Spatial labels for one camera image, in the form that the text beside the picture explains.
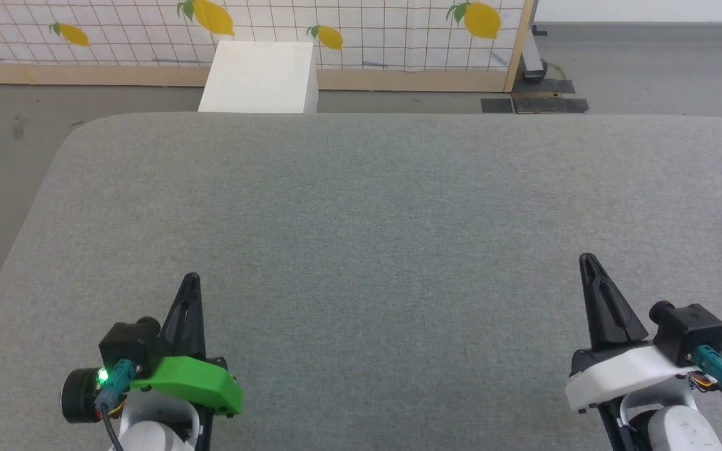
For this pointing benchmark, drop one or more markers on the lemon print screen wooden frame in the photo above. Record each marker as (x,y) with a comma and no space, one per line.
(367,56)

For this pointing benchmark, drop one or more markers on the large dark floor mat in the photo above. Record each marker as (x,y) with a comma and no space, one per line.
(552,103)

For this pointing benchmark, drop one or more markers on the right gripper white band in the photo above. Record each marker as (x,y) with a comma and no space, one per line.
(624,376)

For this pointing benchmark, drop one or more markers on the grey stand foot black caster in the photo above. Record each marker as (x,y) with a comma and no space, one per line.
(533,59)

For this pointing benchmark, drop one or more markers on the small dark floor mat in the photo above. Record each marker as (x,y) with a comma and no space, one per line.
(497,106)

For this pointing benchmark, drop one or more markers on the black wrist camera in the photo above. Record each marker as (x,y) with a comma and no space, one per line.
(129,341)
(690,329)

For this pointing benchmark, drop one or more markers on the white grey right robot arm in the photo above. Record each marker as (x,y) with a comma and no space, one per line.
(674,426)

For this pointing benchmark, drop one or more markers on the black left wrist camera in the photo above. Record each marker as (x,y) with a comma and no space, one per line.
(129,341)

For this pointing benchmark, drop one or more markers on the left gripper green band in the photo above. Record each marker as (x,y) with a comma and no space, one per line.
(192,382)

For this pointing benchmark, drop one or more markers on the white rectangular box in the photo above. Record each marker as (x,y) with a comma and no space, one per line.
(261,78)

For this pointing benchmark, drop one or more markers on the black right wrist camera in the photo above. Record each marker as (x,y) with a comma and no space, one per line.
(690,329)

